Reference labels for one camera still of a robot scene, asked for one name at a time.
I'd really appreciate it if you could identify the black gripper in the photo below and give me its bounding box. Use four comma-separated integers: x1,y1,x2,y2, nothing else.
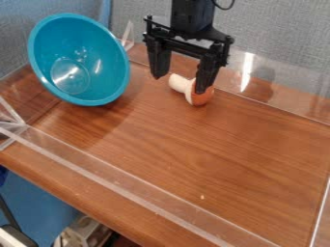
144,0,236,95

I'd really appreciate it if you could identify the toy mushroom brown cap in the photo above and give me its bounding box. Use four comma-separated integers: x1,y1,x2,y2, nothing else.
168,72,216,107

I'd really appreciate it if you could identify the blue plastic bowl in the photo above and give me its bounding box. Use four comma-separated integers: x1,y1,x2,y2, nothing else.
27,13,130,106

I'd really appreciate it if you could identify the clear acrylic table barrier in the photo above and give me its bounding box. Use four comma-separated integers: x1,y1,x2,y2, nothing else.
0,46,330,247

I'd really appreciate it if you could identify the white object under table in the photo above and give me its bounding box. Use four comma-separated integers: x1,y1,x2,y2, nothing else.
54,215,114,247

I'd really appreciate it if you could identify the black cable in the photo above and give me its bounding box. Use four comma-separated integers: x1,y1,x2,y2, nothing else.
212,0,237,11

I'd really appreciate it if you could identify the black frame lower left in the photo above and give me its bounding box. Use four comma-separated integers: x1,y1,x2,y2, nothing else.
0,195,39,247

